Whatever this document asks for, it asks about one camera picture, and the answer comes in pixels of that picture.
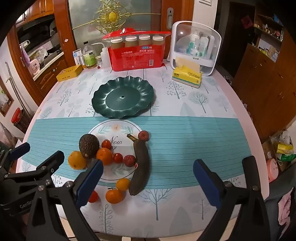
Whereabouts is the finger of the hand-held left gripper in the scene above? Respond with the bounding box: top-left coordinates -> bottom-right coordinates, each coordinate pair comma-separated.
9,142 -> 31,161
5,150 -> 65,184

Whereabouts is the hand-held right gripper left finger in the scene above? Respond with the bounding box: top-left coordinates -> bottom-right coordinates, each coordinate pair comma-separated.
26,159 -> 104,241

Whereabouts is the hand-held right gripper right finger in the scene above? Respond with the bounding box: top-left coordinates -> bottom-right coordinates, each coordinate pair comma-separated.
193,156 -> 277,241

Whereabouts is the large yellow orange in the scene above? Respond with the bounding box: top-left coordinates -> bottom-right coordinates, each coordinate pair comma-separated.
68,151 -> 87,170

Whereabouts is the deep orange tangerine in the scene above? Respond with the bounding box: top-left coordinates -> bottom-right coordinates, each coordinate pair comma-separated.
106,188 -> 123,204
96,148 -> 114,166

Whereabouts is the small yellow orange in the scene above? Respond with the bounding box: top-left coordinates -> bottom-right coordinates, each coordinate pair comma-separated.
116,178 -> 131,191

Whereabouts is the dark avocado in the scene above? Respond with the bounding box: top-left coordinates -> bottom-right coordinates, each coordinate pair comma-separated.
79,134 -> 100,160

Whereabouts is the overripe dark banana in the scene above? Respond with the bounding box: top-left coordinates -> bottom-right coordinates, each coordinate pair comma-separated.
126,134 -> 149,196

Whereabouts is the dark green scalloped plate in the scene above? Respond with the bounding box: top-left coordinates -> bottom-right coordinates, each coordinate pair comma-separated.
91,75 -> 155,119

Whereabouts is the red lid bin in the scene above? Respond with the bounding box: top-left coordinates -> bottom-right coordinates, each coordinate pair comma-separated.
11,108 -> 31,133

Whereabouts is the teal striped table runner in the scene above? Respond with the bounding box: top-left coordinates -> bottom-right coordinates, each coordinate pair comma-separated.
21,116 -> 264,187

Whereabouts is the white round printed placemat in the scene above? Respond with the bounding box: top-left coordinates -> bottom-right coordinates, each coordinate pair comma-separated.
87,119 -> 151,187

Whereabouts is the pink round container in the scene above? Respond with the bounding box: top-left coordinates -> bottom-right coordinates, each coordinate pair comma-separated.
266,158 -> 279,181

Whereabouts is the grey chair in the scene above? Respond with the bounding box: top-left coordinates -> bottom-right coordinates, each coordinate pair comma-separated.
264,170 -> 296,241

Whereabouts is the yellow green box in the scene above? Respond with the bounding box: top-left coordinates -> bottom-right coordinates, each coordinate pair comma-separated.
275,141 -> 295,161

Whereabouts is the yellow flat box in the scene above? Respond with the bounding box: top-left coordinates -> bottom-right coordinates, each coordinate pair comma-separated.
56,64 -> 83,82

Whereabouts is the tree print tablecloth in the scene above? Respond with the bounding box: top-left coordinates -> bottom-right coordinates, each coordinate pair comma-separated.
16,59 -> 270,238

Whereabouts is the wooden cabinet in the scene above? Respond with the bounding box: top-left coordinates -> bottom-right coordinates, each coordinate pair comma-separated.
233,44 -> 296,144

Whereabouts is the blue white carton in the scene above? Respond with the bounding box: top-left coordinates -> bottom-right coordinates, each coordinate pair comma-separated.
73,49 -> 83,65

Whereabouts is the green label glass bottle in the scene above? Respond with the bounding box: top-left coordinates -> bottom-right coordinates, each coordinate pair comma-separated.
83,45 -> 97,69

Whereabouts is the yellow tissue box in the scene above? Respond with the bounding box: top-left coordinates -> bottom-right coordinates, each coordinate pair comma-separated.
171,56 -> 203,89

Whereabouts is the white squeeze bottle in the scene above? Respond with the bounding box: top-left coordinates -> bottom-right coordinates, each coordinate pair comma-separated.
91,42 -> 111,68

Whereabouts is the red paper cup pack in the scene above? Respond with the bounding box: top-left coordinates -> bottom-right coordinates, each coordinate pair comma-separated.
102,27 -> 171,71

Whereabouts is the teal white bottle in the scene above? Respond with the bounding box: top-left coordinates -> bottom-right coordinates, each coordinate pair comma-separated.
186,34 -> 200,56

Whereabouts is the gold door ornament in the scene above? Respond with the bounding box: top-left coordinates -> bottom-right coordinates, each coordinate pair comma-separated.
72,0 -> 162,30

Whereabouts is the white clear storage box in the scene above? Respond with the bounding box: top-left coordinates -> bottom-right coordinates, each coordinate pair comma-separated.
167,20 -> 222,76

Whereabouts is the wooden shelf with items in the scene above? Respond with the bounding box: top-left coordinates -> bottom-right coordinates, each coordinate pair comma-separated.
253,11 -> 285,63

